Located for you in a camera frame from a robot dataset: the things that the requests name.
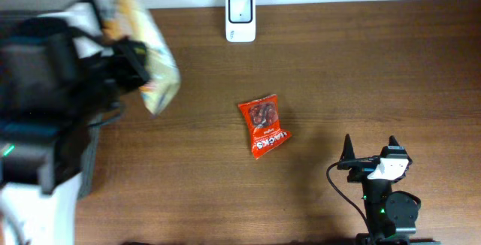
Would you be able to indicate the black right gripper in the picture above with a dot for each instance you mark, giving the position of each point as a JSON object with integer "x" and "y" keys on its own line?
{"x": 361, "y": 168}

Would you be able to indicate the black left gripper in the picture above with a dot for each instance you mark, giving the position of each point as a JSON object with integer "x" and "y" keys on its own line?
{"x": 122, "y": 51}

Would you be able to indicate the beige snack chip bag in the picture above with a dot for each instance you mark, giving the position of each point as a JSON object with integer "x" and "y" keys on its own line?
{"x": 130, "y": 18}

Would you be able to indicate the red Hacks candy bag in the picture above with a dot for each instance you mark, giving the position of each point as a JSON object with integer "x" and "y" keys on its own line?
{"x": 263, "y": 124}

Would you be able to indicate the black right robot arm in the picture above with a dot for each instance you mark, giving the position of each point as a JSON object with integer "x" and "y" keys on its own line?
{"x": 390, "y": 216}

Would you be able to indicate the white barcode scanner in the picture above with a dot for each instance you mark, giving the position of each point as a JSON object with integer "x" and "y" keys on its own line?
{"x": 240, "y": 21}

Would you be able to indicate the grey plastic mesh basket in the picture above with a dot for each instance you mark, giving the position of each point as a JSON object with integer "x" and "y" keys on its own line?
{"x": 88, "y": 163}

